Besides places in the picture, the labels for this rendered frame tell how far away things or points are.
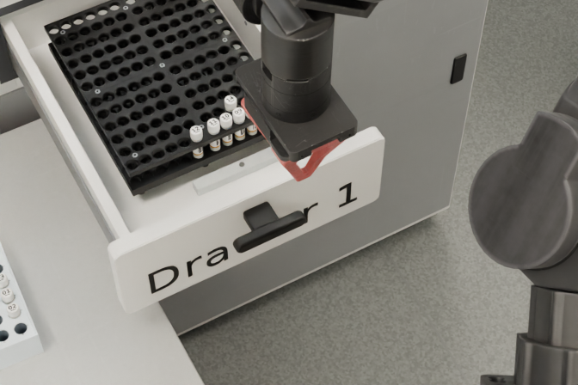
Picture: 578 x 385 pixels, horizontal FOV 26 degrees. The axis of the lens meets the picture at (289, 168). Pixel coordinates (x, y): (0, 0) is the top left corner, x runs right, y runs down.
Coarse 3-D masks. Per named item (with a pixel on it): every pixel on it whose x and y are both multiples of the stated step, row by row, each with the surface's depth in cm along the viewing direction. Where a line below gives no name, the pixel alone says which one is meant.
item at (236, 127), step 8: (232, 120) 127; (248, 120) 127; (232, 128) 126; (240, 128) 127; (184, 136) 126; (208, 136) 126; (216, 136) 126; (224, 136) 126; (160, 144) 125; (168, 144) 125; (176, 144) 125; (192, 144) 125; (200, 144) 125; (144, 152) 124; (152, 152) 125; (168, 152) 125; (176, 152) 124; (184, 152) 125; (128, 160) 124; (136, 160) 124; (152, 160) 124; (160, 160) 124; (168, 160) 124; (128, 168) 123; (136, 168) 123; (144, 168) 124
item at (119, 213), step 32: (64, 0) 138; (96, 0) 140; (128, 0) 143; (224, 0) 141; (32, 32) 139; (224, 32) 142; (256, 32) 136; (32, 64) 132; (32, 96) 134; (64, 96) 137; (64, 128) 127; (64, 160) 131; (96, 160) 132; (224, 160) 132; (96, 192) 122; (128, 192) 129; (160, 192) 129; (192, 192) 129; (128, 224) 127
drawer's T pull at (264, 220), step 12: (264, 204) 120; (252, 216) 119; (264, 216) 119; (276, 216) 119; (288, 216) 119; (300, 216) 119; (252, 228) 118; (264, 228) 118; (276, 228) 118; (288, 228) 118; (240, 240) 117; (252, 240) 117; (264, 240) 118; (240, 252) 117
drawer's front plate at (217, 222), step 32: (352, 160) 122; (224, 192) 118; (256, 192) 118; (288, 192) 121; (320, 192) 124; (352, 192) 127; (160, 224) 116; (192, 224) 116; (224, 224) 119; (320, 224) 129; (128, 256) 115; (160, 256) 118; (192, 256) 121; (128, 288) 119
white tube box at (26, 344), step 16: (0, 256) 129; (0, 272) 130; (16, 288) 127; (0, 304) 126; (0, 320) 126; (16, 320) 125; (32, 320) 125; (0, 336) 125; (16, 336) 124; (32, 336) 124; (0, 352) 124; (16, 352) 125; (32, 352) 126; (0, 368) 126
